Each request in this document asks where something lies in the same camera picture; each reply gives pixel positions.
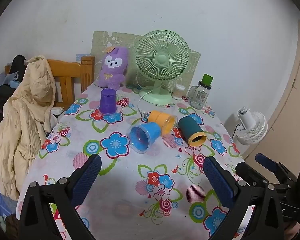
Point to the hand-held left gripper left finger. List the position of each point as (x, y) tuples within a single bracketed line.
[(87, 177)]

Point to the beige padded jacket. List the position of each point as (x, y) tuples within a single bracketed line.
[(22, 120)]

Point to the white crumpled cloth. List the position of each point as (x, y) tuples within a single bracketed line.
[(57, 110)]

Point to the purple plastic cup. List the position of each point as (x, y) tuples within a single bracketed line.
[(108, 102)]

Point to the white floor fan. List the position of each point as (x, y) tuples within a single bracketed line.
[(252, 127)]

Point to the small clear plastic jar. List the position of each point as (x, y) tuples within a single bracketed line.
[(179, 92)]

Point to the purple plush bunny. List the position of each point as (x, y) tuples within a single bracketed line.
[(112, 72)]

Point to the glass jar green lid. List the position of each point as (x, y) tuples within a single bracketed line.
[(200, 97)]

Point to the yellow plastic cup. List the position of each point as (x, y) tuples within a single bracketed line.
[(158, 117)]

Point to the green desk fan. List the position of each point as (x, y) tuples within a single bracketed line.
[(162, 58)]

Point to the wooden chair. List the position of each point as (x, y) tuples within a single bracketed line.
[(67, 70)]

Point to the blue patterned cloth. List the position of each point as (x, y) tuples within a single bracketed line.
[(0, 205)]

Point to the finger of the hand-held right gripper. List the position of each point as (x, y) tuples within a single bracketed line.
[(265, 160), (250, 172)]

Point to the black garment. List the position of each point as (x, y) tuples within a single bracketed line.
[(17, 66)]

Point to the blue plastic cup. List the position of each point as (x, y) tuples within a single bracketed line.
[(150, 132)]

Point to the floral tablecloth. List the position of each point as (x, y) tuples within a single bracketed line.
[(130, 170)]

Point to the dark teal cup yellow rim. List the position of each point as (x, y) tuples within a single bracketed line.
[(188, 127)]

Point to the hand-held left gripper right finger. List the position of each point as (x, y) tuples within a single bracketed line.
[(218, 182)]

